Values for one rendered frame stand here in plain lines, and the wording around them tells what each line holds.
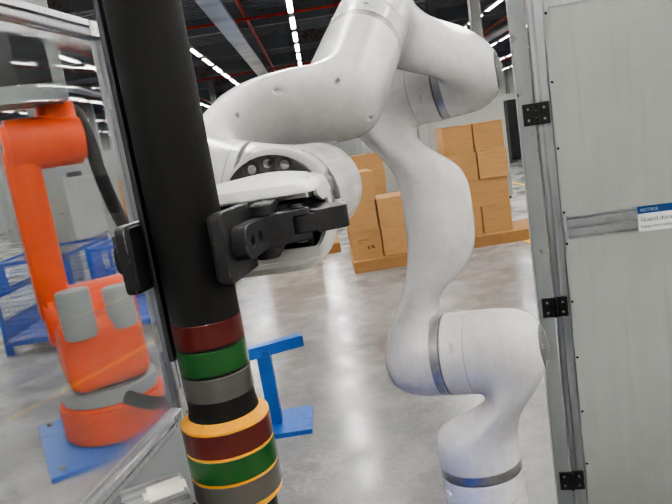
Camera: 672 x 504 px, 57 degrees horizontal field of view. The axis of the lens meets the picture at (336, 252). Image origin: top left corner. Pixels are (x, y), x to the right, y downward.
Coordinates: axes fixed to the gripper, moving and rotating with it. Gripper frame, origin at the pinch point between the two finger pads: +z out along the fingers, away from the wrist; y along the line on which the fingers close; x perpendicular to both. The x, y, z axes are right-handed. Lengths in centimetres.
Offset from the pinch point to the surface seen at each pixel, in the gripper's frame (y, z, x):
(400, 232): 58, -745, -115
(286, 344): 97, -323, -110
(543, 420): -46, -304, -160
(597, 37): -60, -179, 23
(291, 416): 103, -325, -157
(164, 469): 70, -112, -72
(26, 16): 70, -97, 40
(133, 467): 71, -100, -65
